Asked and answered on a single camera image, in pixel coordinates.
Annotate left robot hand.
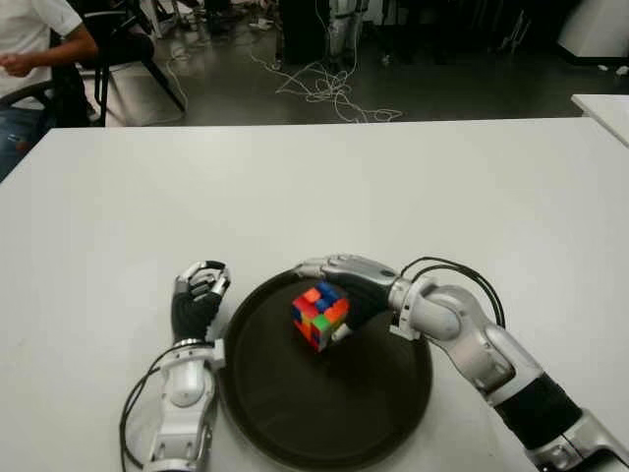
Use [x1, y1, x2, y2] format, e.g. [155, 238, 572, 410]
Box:
[170, 260, 232, 343]

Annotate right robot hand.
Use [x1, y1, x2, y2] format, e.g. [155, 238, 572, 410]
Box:
[293, 253, 402, 345]

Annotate multicoloured Rubik's cube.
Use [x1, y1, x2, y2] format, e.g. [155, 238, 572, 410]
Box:
[292, 281, 351, 354]

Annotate dark brown round plate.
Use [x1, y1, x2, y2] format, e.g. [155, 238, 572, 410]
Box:
[219, 272, 434, 471]

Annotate white cabinet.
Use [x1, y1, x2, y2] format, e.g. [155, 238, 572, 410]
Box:
[557, 0, 629, 66]

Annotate white side table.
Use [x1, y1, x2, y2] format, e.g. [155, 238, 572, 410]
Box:
[570, 92, 629, 148]

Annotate black chair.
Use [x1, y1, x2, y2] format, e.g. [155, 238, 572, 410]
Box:
[48, 0, 189, 128]

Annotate black folded metal stands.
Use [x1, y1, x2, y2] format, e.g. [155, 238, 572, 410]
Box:
[498, 2, 536, 55]

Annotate thin white cable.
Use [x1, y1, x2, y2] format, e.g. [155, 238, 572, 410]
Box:
[166, 41, 215, 102]

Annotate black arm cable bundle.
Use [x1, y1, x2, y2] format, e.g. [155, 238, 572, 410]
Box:
[120, 346, 183, 468]
[400, 256, 506, 328]

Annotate black left arm cable bundle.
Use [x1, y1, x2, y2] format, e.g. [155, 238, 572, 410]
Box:
[120, 346, 183, 468]

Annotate tangled white floor cable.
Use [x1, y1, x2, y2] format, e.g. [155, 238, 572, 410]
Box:
[250, 46, 405, 124]

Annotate person in white shirt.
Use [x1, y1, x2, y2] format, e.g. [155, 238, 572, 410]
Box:
[0, 0, 99, 183]

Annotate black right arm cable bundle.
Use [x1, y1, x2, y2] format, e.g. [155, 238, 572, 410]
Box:
[400, 256, 506, 328]

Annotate black wheeled cabinet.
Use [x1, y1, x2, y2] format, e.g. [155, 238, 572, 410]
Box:
[279, 0, 334, 65]

